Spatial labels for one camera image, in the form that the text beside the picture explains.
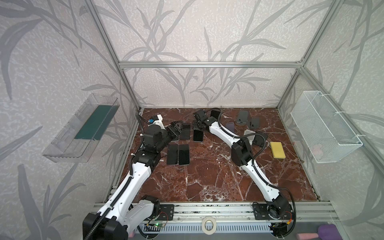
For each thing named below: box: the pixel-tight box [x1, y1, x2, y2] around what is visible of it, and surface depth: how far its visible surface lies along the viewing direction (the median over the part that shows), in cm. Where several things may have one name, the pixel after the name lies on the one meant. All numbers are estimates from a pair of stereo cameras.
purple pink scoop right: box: [296, 224, 343, 240], surface depth 69 cm
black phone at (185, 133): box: [179, 122, 191, 140], surface depth 107 cm
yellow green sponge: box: [270, 141, 286, 159], surface depth 97 cm
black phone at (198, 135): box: [193, 129, 203, 142], surface depth 104 cm
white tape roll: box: [201, 216, 217, 235], surface depth 71 cm
